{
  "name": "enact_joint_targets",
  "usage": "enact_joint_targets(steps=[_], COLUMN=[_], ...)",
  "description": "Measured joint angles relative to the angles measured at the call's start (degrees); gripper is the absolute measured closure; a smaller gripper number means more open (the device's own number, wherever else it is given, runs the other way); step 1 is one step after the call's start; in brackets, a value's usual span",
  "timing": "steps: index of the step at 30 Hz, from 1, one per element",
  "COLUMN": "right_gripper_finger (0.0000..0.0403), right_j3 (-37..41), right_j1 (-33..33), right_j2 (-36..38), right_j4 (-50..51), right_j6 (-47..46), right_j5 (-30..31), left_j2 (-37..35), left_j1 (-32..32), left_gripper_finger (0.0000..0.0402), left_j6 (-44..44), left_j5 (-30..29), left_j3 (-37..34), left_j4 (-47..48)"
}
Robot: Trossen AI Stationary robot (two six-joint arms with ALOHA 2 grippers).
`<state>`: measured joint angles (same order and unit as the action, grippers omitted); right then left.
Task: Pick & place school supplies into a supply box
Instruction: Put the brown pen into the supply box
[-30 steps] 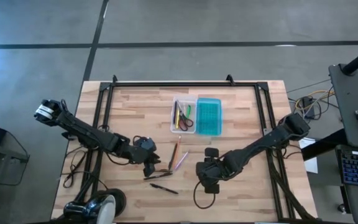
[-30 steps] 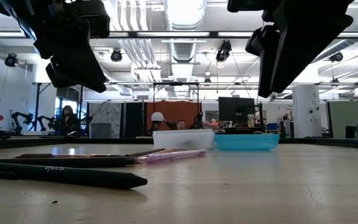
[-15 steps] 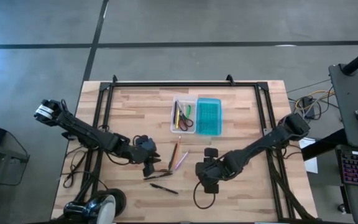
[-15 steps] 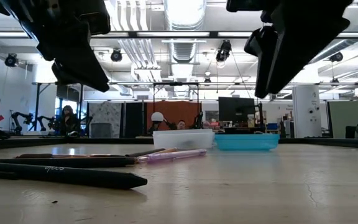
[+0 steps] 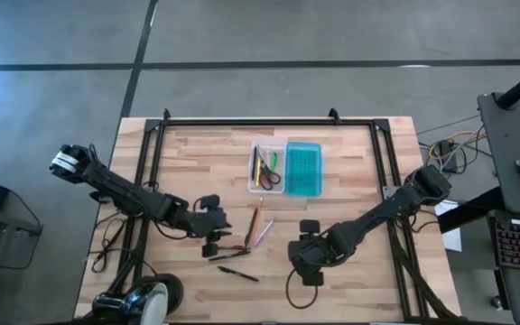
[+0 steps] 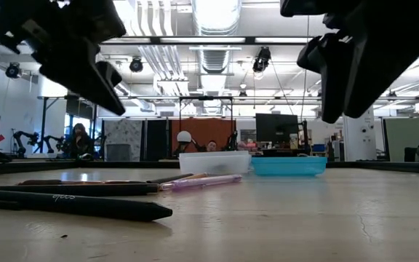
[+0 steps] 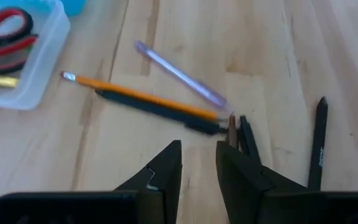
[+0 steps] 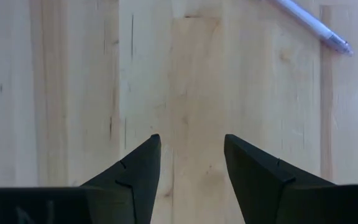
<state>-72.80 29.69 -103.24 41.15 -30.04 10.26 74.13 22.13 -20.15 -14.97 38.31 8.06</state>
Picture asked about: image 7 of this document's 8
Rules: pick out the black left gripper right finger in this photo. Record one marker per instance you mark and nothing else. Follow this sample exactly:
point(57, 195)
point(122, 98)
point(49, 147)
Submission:
point(241, 183)

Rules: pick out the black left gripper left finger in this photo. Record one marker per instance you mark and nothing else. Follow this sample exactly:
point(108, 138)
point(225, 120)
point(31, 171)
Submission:
point(163, 180)

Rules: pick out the blue studded box lid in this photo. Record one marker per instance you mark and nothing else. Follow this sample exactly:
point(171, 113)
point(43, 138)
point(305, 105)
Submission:
point(73, 6)

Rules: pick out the red and black scissors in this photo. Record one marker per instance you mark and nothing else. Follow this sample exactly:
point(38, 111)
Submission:
point(8, 59)

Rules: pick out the white translucent supply box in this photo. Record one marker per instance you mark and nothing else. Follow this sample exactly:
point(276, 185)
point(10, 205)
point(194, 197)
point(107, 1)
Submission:
point(47, 62)

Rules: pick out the plain black pen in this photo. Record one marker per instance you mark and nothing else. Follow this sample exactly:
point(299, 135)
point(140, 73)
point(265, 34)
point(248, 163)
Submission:
point(249, 140)

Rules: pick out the black pen with clip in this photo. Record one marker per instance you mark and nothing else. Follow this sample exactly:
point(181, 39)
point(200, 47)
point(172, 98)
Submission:
point(166, 112)

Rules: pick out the black pen with print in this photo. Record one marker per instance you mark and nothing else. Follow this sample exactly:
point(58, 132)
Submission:
point(318, 146)

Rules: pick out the orange pencil with eraser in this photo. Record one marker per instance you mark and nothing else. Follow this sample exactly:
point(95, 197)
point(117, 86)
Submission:
point(141, 97)

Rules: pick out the translucent purple pen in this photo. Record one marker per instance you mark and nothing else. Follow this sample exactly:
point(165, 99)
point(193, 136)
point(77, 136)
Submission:
point(182, 74)

